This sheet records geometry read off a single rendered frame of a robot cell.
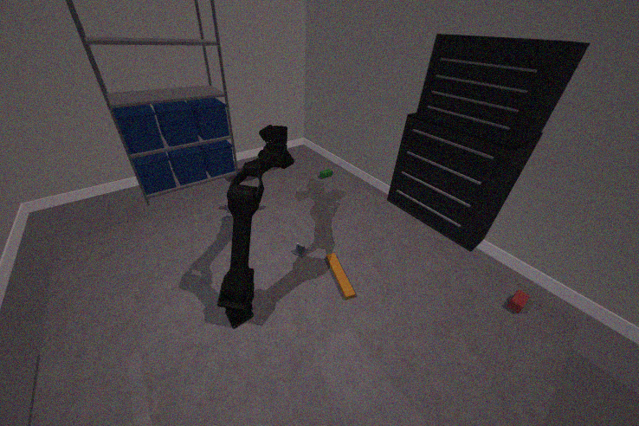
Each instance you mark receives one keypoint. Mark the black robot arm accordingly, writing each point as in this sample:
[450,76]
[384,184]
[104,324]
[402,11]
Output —
[237,289]

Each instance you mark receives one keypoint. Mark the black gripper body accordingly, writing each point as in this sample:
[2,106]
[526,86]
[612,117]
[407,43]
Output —
[266,134]

